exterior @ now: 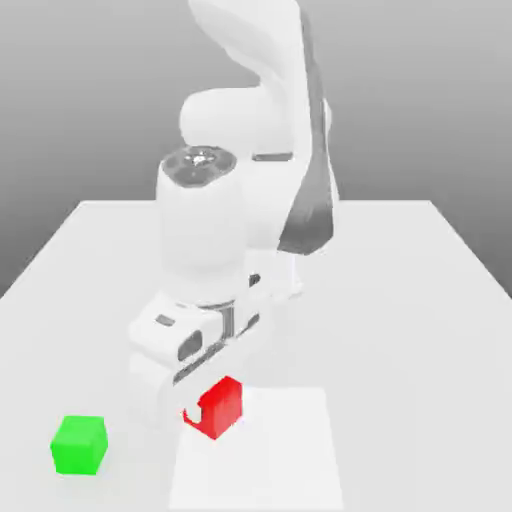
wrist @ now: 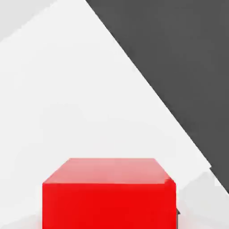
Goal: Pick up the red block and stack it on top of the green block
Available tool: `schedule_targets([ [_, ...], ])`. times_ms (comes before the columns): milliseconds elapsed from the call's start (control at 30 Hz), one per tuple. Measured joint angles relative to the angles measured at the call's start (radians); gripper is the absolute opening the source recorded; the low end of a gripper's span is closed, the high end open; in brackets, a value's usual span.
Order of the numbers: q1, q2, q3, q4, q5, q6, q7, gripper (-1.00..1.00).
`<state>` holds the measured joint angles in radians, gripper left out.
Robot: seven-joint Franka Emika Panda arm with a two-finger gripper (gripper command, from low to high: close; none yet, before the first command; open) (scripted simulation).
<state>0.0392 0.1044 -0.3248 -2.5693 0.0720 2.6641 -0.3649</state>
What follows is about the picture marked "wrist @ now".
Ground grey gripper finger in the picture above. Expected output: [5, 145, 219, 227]
[176, 207, 182, 229]

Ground small red cube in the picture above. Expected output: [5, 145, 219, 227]
[42, 157, 177, 229]

